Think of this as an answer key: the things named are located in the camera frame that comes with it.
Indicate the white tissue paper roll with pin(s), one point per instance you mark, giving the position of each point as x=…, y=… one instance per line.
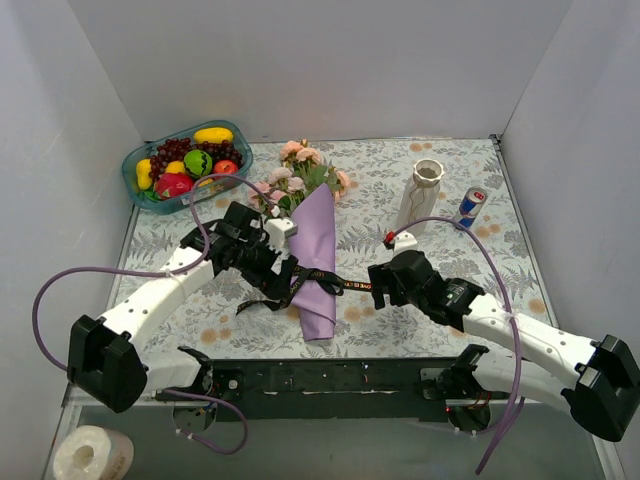
x=92, y=452

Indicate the yellow toy mango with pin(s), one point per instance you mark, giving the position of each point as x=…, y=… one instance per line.
x=213, y=135

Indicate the purple wrapping paper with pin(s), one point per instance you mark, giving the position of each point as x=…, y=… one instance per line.
x=314, y=246

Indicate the floral patterned table mat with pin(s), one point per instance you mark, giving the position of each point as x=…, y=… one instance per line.
x=492, y=253

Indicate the teal plastic fruit basket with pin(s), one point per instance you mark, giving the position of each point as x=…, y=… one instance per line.
x=148, y=200

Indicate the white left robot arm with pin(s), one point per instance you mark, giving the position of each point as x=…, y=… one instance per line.
x=106, y=355

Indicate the black gold-lettered ribbon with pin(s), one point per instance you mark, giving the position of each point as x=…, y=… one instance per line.
x=329, y=282

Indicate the pink flower bunch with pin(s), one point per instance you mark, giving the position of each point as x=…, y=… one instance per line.
x=302, y=170

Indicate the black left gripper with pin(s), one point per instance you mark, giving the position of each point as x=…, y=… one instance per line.
x=273, y=273

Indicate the blue silver energy drink can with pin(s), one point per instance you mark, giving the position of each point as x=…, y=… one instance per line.
x=470, y=206

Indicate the green toy watermelon ball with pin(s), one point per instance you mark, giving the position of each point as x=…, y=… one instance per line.
x=198, y=163

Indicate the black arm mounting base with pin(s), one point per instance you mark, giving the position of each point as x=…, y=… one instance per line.
x=432, y=389

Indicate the pink toy dragon fruit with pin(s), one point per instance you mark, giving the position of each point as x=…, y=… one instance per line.
x=171, y=185

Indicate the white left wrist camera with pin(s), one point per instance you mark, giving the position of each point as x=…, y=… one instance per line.
x=274, y=233

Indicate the small yellow toy fruit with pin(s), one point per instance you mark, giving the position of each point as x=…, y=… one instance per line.
x=176, y=167

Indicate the dark red toy grapes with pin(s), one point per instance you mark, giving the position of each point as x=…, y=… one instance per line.
x=175, y=150

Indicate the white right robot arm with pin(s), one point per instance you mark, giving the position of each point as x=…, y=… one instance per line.
x=596, y=382

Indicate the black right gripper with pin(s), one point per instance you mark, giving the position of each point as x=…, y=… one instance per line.
x=382, y=282

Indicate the red toy apple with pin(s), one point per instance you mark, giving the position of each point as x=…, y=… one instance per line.
x=225, y=166

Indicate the white ribbed ceramic vase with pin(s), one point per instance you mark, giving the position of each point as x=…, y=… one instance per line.
x=421, y=192

